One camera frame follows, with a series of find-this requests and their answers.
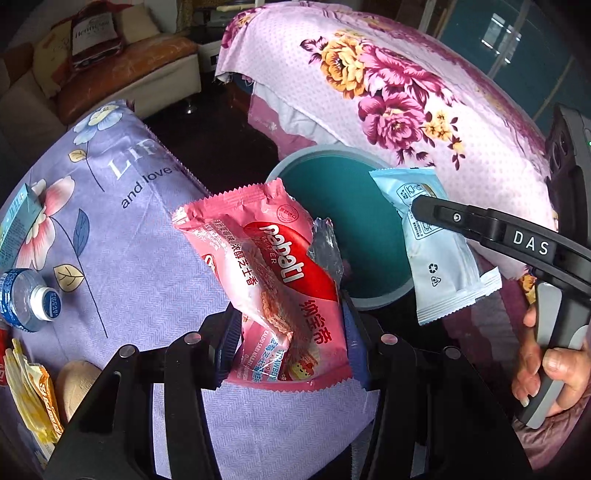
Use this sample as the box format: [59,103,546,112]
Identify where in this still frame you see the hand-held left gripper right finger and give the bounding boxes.
[341,298,528,480]

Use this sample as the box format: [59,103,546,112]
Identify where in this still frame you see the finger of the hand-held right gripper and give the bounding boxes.
[410,195,561,274]

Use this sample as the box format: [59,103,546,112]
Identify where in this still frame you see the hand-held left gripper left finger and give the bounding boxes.
[44,310,243,480]

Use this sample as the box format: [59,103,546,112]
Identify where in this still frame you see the light blue snack packet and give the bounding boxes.
[368,167,503,326]

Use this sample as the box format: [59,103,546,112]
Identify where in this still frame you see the pink wafer packet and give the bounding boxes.
[172,178,365,393]

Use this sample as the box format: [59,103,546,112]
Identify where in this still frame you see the teal round bin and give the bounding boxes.
[264,145,419,311]

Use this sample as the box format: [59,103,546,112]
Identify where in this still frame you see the clear plastic water bottle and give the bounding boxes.
[0,268,63,333]

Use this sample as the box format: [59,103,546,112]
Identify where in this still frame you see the person's right hand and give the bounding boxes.
[510,305,591,412]

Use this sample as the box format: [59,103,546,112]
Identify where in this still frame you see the beige rounded object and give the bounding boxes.
[56,360,103,423]

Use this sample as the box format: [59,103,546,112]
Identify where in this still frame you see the pink floral sheet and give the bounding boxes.
[216,8,561,287]

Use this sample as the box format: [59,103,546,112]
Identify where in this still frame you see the glass door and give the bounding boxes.
[434,0,578,139]

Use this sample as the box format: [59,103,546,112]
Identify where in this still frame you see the yellow snack packet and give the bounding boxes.
[2,339,65,462]

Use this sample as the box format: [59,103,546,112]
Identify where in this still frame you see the pink and white quilt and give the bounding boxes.
[249,78,591,468]

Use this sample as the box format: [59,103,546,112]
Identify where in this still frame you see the teal drink carton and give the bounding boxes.
[0,184,44,273]

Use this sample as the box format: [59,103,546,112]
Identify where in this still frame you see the white sofa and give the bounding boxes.
[0,0,204,127]

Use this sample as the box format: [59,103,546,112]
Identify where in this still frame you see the white cabinet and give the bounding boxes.
[198,39,232,72]

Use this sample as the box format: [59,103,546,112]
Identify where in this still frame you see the orange seat cushion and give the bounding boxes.
[55,36,201,124]

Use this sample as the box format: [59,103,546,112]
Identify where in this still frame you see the yellow pillow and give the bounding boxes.
[31,30,77,97]

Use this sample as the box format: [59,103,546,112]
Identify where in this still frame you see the beige pillow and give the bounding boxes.
[117,4,162,44]

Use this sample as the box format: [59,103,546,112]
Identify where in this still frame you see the brown patterned curtain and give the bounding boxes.
[178,0,218,21]

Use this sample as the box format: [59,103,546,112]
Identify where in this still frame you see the red bag with white label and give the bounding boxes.
[69,0,127,70]

